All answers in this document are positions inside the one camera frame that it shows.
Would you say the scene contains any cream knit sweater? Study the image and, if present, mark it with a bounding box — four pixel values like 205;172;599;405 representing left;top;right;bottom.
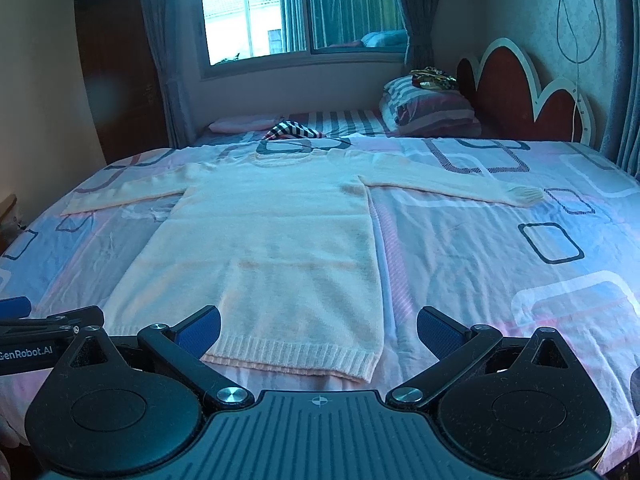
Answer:
65;148;544;382

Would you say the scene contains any wooden bedside furniture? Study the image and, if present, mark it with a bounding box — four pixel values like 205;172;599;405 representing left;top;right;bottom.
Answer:
0;193;23;252

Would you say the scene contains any patterned pink blue bedsheet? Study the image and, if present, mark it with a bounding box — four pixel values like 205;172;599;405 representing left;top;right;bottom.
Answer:
1;133;639;474

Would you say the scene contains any striped purple mattress sheet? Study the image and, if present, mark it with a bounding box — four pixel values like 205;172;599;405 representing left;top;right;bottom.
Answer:
192;107;501;149

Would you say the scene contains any striped folded pillow stack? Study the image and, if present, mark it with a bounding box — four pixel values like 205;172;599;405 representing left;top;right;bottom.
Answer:
378;76;482;138

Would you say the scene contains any striped red black garment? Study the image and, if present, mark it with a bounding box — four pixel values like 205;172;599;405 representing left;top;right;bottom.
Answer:
264;120;324;141

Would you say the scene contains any red white heart headboard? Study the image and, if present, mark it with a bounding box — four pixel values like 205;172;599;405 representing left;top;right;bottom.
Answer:
456;38;596;146

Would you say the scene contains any dark wooden wardrobe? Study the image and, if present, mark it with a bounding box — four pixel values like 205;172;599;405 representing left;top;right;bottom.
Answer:
74;0;169;162

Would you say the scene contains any gold shiny bag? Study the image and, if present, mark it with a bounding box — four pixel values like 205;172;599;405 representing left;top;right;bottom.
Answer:
410;66;459;91

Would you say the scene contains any left grey curtain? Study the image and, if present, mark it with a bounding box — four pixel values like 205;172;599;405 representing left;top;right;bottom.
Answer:
141;0;196;148

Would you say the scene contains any grey curtain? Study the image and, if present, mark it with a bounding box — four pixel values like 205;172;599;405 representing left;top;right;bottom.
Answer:
141;0;196;148
389;0;448;74

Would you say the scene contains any right grey curtain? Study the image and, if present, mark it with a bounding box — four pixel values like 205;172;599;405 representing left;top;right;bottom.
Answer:
389;0;448;74

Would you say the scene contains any window with frame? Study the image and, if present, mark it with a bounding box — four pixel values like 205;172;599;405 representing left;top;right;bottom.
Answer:
194;0;408;78

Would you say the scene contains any white charging cable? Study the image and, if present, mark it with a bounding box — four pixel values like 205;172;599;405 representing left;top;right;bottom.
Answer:
555;0;603;142

